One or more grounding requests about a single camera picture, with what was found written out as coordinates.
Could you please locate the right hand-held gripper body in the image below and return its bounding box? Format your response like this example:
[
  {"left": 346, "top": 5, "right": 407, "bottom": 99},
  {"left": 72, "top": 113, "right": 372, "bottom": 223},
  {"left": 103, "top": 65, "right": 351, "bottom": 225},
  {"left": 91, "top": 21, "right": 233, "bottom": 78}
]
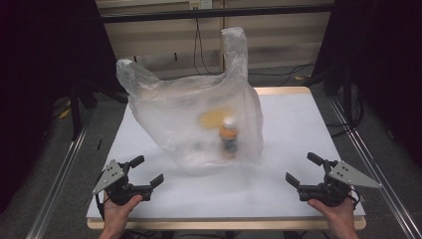
[{"left": 298, "top": 159, "right": 383, "bottom": 207}]

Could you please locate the black hanging wall cable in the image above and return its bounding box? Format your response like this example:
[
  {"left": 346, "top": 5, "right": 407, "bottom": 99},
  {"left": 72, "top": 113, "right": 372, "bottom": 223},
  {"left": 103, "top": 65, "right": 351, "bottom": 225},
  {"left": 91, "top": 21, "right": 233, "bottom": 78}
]
[{"left": 192, "top": 16, "right": 221, "bottom": 77}]

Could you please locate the round yellow item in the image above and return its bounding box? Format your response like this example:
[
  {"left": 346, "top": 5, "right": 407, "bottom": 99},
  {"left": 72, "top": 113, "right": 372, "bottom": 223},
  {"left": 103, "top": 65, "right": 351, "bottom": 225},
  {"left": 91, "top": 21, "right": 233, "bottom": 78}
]
[{"left": 198, "top": 110, "right": 230, "bottom": 130}]

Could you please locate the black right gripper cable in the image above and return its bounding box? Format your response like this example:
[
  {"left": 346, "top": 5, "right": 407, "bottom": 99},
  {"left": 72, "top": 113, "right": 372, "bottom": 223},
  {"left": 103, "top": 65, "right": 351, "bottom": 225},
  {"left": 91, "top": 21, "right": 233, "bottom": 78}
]
[{"left": 347, "top": 187, "right": 361, "bottom": 209}]

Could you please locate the aluminium floor rail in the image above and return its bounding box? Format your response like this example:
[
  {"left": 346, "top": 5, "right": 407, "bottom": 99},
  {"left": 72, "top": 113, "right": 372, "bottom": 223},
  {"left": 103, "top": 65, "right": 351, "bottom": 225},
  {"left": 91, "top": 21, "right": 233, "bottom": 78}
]
[
  {"left": 327, "top": 96, "right": 422, "bottom": 239},
  {"left": 25, "top": 120, "right": 92, "bottom": 239}
]

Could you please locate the black metal stand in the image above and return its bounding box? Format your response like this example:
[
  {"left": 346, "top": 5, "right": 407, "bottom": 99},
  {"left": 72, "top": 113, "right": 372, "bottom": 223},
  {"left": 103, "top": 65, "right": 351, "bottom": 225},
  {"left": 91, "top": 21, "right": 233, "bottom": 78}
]
[
  {"left": 68, "top": 74, "right": 99, "bottom": 141},
  {"left": 322, "top": 64, "right": 355, "bottom": 125}
]

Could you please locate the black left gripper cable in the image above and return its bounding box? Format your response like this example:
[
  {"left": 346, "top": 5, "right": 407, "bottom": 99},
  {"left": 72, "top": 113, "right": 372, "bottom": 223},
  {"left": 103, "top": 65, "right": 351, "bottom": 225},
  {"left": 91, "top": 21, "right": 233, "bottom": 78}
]
[{"left": 95, "top": 178, "right": 107, "bottom": 221}]

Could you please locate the black looped floor cable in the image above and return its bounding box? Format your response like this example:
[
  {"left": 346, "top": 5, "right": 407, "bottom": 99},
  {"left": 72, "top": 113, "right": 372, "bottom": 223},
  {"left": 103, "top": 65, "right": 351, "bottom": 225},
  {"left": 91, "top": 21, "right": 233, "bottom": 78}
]
[{"left": 325, "top": 84, "right": 365, "bottom": 139}]

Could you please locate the orange drink bottle white cap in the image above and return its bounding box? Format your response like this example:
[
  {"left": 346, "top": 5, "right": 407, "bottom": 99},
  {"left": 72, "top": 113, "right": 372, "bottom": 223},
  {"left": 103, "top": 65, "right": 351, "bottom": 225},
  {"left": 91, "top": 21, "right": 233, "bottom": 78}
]
[{"left": 218, "top": 117, "right": 240, "bottom": 160}]

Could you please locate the translucent white plastic bag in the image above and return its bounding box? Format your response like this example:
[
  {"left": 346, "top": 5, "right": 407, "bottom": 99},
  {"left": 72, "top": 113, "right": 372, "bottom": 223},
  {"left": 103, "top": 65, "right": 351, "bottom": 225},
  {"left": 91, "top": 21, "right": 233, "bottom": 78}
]
[{"left": 115, "top": 27, "right": 265, "bottom": 174}]

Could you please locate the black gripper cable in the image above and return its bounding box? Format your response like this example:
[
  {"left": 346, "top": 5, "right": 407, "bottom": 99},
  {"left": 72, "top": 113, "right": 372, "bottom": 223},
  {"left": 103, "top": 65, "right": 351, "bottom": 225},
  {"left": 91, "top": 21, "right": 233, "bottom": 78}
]
[
  {"left": 95, "top": 178, "right": 107, "bottom": 221},
  {"left": 347, "top": 187, "right": 361, "bottom": 209}
]

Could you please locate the person's left hand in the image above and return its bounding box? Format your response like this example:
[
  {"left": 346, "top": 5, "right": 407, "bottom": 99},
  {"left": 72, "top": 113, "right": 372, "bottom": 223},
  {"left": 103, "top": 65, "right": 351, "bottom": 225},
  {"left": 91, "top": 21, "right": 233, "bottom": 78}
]
[{"left": 98, "top": 192, "right": 144, "bottom": 239}]

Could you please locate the person's right hand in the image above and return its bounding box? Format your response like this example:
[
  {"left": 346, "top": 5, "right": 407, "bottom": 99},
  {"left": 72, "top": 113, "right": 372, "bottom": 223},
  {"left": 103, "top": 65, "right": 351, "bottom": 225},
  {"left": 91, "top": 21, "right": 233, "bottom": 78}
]
[{"left": 307, "top": 195, "right": 360, "bottom": 239}]

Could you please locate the white wall power outlet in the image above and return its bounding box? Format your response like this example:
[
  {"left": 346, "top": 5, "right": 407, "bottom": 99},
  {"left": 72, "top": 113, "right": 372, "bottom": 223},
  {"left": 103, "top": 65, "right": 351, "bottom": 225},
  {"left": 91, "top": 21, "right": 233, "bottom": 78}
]
[{"left": 188, "top": 0, "right": 214, "bottom": 11}]

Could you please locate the black horizontal bar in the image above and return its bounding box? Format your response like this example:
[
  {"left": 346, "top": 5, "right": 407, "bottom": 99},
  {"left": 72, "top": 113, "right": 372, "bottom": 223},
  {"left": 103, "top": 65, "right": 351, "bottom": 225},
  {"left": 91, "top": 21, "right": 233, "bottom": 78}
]
[{"left": 100, "top": 3, "right": 335, "bottom": 24}]

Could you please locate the black curtain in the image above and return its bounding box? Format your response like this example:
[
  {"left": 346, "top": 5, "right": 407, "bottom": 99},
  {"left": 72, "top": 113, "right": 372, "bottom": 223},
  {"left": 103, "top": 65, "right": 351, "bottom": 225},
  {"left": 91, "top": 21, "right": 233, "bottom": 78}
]
[
  {"left": 311, "top": 0, "right": 422, "bottom": 168},
  {"left": 0, "top": 0, "right": 129, "bottom": 214}
]

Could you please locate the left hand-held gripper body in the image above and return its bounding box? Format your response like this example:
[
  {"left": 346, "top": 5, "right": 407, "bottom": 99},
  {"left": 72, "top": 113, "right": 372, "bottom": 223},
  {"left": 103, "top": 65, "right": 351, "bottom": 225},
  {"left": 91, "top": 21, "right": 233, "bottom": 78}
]
[{"left": 92, "top": 159, "right": 154, "bottom": 206}]

